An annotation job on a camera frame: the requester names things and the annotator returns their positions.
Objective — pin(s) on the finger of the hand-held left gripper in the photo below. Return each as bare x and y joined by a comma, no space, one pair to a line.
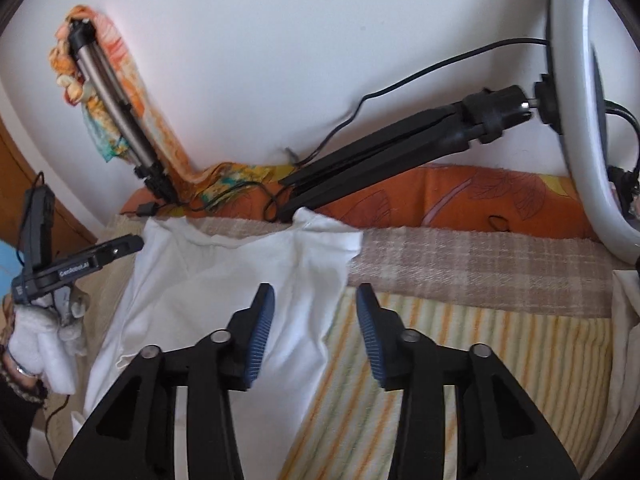
122,249

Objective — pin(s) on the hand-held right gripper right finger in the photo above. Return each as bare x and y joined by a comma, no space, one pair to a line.
372,345

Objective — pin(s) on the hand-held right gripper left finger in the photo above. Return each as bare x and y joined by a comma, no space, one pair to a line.
260,340

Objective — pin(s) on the white t-shirt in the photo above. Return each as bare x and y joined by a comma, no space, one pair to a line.
225,270

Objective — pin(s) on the person's left forearm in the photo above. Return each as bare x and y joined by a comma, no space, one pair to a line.
12,410

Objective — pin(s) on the person's left hand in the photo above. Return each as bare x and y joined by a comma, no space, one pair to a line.
40,345

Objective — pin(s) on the brown wooden door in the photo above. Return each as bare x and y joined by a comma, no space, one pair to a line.
65,200

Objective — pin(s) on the blue chair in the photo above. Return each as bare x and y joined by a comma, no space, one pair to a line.
6,265

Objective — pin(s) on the yellow striped bed sheet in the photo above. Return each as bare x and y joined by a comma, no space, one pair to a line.
475,325

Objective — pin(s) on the beige checked blanket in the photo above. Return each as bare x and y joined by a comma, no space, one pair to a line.
450,260

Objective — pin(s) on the orange patterned scarf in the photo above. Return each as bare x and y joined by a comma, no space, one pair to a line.
145,105

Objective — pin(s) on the orange leaf-pattern pillow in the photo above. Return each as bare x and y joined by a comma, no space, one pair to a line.
400,195

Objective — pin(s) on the silver tripod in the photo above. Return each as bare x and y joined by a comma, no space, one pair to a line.
107,90

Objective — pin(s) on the black folded tripod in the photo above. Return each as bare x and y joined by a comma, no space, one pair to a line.
390,145

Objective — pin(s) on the cream folded garment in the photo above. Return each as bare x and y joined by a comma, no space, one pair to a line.
625,335

